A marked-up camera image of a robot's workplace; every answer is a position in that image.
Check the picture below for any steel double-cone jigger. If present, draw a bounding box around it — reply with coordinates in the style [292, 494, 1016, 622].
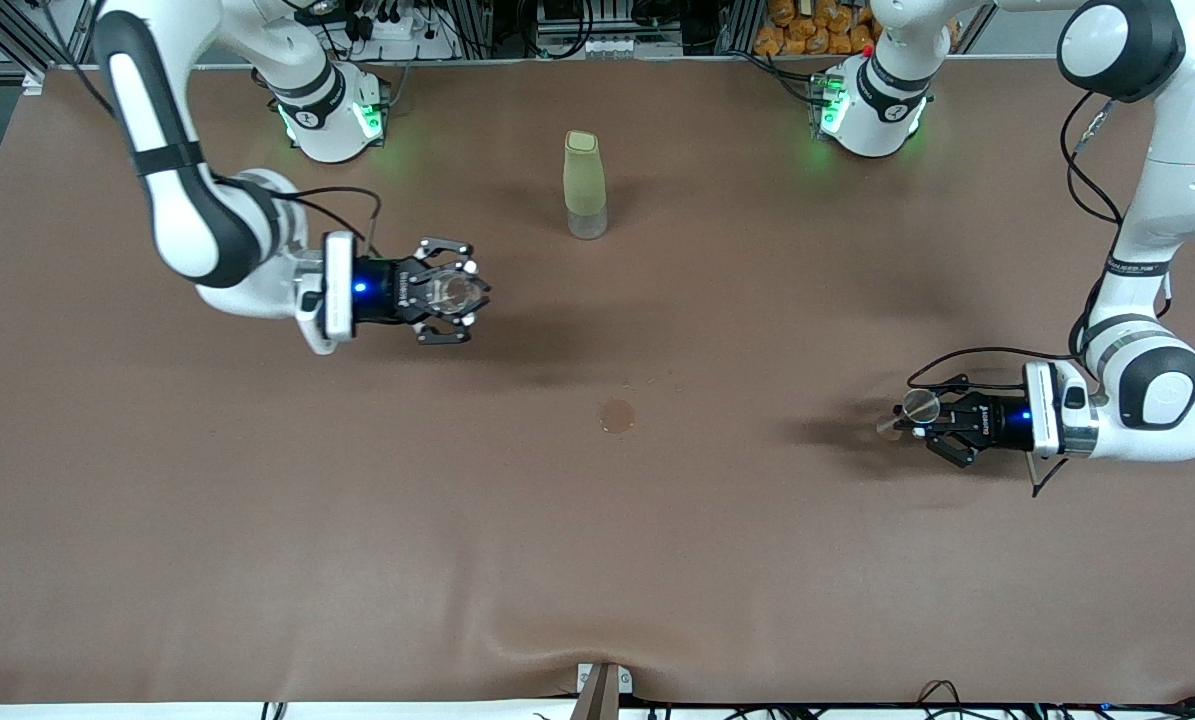
[877, 390, 941, 441]

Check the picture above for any clear glass measuring cup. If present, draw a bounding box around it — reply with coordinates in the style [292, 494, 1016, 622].
[425, 268, 488, 319]

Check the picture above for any pale green shaker bottle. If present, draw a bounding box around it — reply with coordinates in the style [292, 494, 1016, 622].
[563, 130, 609, 241]

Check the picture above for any white power strip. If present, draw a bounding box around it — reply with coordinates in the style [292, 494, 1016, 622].
[342, 0, 436, 43]

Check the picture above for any brown table mat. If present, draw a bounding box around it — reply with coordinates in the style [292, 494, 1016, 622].
[0, 55, 1195, 706]

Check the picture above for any orange bread roll pile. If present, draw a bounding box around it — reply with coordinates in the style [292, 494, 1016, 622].
[752, 0, 963, 58]

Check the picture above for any brown stand pole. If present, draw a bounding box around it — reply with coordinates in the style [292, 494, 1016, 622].
[569, 665, 620, 720]

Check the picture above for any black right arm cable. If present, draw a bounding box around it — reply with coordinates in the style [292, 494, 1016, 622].
[42, 0, 386, 259]

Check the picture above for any metal clamp bracket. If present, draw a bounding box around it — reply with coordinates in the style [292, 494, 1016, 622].
[575, 662, 635, 696]

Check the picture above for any aluminium frame post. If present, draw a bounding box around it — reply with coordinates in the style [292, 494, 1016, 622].
[0, 0, 98, 96]

